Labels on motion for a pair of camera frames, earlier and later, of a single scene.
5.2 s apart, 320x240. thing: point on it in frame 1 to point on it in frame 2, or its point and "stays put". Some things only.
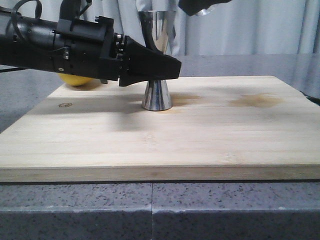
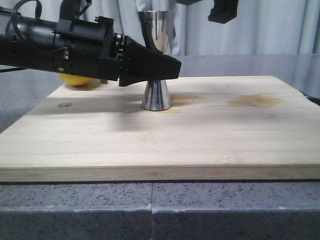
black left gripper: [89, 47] stays put
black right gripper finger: [191, 7] to [223, 10]
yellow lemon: [73, 80] stays put
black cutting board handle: [315, 100] stays put
